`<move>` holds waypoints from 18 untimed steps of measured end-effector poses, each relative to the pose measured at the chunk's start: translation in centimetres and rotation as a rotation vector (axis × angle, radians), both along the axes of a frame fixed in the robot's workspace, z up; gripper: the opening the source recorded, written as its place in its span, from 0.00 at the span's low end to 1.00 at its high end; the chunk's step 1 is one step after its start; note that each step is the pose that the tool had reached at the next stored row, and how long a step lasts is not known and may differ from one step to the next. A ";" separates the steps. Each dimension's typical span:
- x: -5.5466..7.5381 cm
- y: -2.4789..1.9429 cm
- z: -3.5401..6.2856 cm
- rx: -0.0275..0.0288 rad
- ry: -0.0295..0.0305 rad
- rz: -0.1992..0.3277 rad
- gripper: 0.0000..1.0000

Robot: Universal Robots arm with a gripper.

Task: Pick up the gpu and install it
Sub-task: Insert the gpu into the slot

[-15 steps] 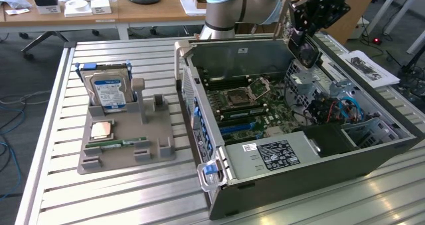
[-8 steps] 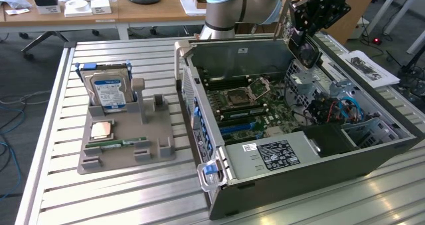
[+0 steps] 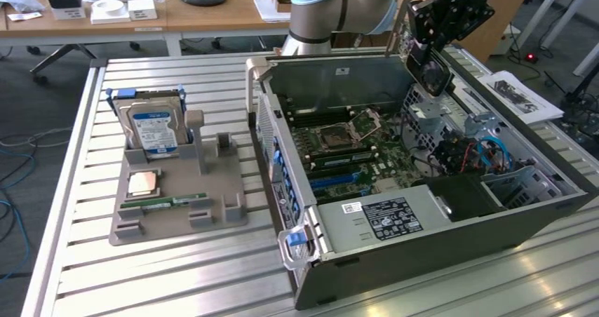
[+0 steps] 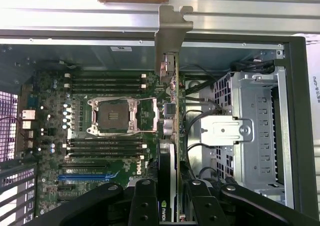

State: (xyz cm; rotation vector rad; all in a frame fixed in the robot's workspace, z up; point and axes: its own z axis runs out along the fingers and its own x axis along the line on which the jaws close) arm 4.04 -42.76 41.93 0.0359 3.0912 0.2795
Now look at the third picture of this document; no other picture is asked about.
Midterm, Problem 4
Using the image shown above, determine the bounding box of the Nvidia graphics card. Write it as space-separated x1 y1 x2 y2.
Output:
386 0 456 97

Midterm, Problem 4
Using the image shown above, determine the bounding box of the wooden cabinet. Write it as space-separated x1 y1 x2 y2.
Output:
392 0 537 62

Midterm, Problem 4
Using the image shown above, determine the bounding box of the white device box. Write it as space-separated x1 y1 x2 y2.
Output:
490 32 521 57

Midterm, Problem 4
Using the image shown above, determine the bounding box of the printed paper stack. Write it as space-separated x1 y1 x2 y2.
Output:
476 70 565 125

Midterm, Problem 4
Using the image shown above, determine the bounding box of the silver perforated drive cage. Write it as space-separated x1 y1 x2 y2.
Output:
400 81 468 149

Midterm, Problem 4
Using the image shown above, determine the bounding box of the white paper pile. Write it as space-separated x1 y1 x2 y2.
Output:
251 0 293 23

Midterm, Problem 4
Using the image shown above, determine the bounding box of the CPU socket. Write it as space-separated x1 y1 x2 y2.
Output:
313 123 361 149

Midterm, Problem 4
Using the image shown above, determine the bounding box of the green motherboard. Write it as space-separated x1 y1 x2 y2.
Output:
279 102 430 205

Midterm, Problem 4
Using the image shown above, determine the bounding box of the RAM stick with sticker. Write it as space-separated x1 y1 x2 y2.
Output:
309 151 376 170

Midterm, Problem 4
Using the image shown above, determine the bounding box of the silver disk bay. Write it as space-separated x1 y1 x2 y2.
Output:
480 165 562 210

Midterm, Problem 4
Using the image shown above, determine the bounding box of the silver power supply unit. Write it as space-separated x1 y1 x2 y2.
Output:
317 185 453 255

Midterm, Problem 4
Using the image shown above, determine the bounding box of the small white box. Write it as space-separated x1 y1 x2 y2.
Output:
126 0 158 20

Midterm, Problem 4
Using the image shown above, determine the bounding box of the hard disk with blue caddy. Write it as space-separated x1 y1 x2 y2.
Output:
102 86 189 159

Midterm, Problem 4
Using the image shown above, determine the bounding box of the flat white box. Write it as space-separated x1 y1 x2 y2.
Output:
89 10 130 25

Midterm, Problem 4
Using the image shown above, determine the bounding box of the open dark PC case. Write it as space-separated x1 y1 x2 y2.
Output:
245 48 589 311

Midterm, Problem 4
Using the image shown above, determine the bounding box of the white tape roll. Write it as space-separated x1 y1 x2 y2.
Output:
91 0 125 15

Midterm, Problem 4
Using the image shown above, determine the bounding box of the grey parts rack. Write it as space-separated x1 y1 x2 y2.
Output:
107 109 249 248

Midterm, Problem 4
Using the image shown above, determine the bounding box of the green RAM stick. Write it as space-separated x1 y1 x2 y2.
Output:
119 193 207 211

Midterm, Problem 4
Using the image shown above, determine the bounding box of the CPU chip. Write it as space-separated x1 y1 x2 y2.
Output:
126 171 158 196

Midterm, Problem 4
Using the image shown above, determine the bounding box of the white box black top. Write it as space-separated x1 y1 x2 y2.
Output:
45 0 87 20

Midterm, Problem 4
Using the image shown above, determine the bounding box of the white card red print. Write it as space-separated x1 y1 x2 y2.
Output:
6 11 42 22

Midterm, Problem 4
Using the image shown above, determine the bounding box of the white desk frame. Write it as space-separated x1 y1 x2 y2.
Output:
513 0 599 76

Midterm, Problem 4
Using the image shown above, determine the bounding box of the red wire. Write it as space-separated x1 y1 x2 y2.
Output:
460 141 474 173

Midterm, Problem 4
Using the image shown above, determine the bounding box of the blue SATA wire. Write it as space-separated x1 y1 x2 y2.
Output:
476 136 516 173

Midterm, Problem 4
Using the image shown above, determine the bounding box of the blue floor cable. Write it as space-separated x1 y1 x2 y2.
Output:
0 148 35 281

